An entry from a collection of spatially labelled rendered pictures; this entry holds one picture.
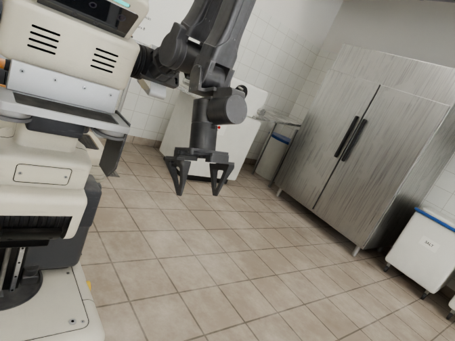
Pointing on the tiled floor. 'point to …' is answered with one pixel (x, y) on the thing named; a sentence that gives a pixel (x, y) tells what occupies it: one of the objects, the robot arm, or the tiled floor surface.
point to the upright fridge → (372, 144)
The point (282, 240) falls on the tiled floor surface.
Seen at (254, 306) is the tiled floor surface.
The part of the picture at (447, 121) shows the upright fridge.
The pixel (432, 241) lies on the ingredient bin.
